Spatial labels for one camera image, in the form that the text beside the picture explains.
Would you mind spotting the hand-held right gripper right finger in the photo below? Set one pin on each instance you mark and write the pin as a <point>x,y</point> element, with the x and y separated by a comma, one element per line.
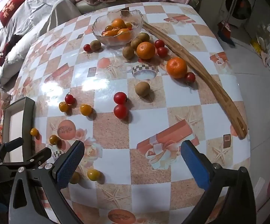
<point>194,165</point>

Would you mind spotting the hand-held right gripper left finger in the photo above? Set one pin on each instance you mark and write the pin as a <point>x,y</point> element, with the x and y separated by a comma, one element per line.
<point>70,165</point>

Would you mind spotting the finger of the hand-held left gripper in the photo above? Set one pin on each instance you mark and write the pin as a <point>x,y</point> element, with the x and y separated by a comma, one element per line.
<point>36,156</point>
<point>13,143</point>

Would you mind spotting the shallow grey tray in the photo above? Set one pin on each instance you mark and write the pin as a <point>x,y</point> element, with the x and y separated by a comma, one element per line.
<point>16,126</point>

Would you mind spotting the checkered printed tablecloth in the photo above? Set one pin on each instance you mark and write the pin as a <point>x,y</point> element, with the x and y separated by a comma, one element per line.
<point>135,126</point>

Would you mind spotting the dark red clothes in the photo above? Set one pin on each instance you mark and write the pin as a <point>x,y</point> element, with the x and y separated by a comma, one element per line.
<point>8,49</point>

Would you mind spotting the orange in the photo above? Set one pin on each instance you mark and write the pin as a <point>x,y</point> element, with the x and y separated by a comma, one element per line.
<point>118,23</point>
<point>176,67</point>
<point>109,33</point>
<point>124,34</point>
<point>145,50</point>

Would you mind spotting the brown kiwi left of bowl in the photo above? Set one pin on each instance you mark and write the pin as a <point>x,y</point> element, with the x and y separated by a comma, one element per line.
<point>95,44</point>

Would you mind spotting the long wooden stick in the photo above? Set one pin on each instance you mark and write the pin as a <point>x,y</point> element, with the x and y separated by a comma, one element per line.
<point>165,37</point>

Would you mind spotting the red pillow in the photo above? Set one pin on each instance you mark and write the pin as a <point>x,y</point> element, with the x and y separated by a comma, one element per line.
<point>10,5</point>

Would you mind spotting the red and blue item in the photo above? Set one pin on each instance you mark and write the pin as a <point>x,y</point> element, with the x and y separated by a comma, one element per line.
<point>224,31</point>

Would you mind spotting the grey quilt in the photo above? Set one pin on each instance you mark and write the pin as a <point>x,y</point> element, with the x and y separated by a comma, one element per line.
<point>39,2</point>

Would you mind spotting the beige leather sofa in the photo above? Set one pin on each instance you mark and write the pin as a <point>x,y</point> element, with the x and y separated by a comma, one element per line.
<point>90,4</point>

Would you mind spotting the glass bowl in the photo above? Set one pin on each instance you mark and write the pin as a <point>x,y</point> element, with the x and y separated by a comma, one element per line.
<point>135,18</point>

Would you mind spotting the white washing machine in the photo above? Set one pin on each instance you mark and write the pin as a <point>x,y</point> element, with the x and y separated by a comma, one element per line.
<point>238,7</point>

